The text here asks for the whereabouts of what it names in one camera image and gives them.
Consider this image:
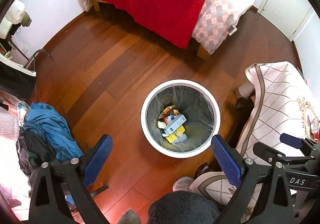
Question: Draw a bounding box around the small clear plastic cup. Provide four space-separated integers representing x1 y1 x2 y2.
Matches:
173 133 187 143

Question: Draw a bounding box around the yellow cigarette box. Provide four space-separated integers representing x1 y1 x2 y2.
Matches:
165 125 185 144

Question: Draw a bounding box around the white blue carton box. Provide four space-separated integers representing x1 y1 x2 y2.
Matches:
164 113 187 135

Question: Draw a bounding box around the orange snack bag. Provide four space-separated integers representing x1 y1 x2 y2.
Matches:
158 105 180 119

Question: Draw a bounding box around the white round trash bin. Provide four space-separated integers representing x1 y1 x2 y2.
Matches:
140 79 221 158

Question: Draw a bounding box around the white patterned tablecloth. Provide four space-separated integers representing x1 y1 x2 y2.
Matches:
190 61 320 222

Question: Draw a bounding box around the blue clothes pile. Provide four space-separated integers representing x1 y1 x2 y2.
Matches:
16 102 84 177

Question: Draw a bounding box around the white door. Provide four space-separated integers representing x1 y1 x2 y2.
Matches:
260 0 313 41

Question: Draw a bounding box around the white puffer jackets pile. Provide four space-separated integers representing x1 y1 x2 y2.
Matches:
1 0 32 39

